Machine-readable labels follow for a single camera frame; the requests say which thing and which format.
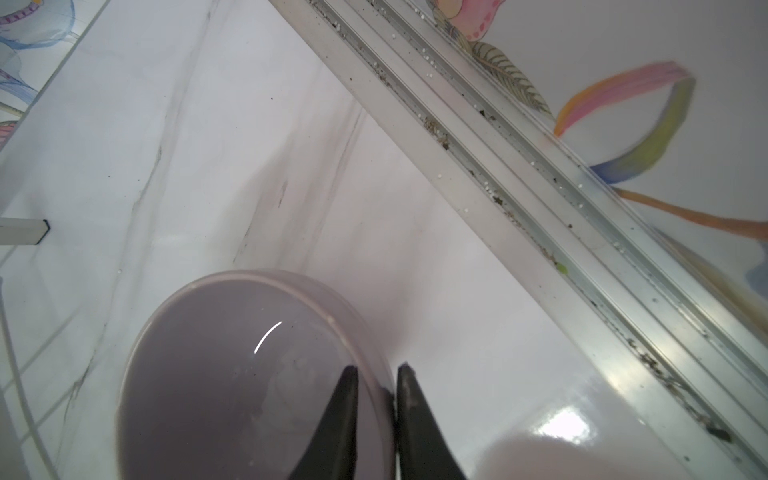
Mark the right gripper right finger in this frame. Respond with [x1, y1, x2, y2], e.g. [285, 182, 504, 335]
[396, 363, 467, 480]

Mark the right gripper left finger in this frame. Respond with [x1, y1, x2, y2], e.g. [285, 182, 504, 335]
[289, 365, 359, 480]

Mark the lilac purple bowl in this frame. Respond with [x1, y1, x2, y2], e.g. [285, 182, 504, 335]
[116, 270, 396, 479]

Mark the right aluminium corner post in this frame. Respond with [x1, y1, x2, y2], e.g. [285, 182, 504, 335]
[275, 1, 767, 479]

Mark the steel two-tier dish rack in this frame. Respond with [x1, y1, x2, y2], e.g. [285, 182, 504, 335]
[0, 217, 50, 246]

